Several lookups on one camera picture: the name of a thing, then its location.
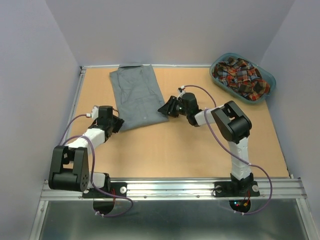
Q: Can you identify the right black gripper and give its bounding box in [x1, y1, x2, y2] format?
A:
[157, 95, 190, 117]

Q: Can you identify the grey long sleeve shirt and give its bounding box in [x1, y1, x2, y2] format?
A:
[109, 64, 169, 132]

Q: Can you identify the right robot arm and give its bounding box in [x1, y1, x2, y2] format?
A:
[158, 92, 254, 197]

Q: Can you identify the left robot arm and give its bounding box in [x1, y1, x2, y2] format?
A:
[48, 105, 124, 198]

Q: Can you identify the plaid long sleeve shirt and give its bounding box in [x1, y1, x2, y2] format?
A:
[212, 56, 271, 102]

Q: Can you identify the teal plastic basket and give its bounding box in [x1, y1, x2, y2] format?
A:
[209, 53, 276, 105]

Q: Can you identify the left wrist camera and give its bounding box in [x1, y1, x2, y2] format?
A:
[85, 105, 100, 120]

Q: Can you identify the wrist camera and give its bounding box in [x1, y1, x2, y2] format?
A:
[85, 105, 100, 120]
[177, 85, 186, 99]

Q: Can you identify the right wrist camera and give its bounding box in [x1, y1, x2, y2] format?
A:
[177, 85, 186, 99]

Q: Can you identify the aluminium back rail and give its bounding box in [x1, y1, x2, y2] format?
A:
[80, 63, 211, 70]

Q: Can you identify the aluminium rail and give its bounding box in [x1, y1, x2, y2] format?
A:
[80, 63, 211, 70]
[39, 177, 308, 201]

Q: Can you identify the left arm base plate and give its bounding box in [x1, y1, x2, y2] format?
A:
[82, 182, 128, 199]

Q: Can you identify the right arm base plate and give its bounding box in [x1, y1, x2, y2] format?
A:
[212, 181, 260, 199]

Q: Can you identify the aluminium front rail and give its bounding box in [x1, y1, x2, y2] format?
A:
[39, 177, 308, 201]

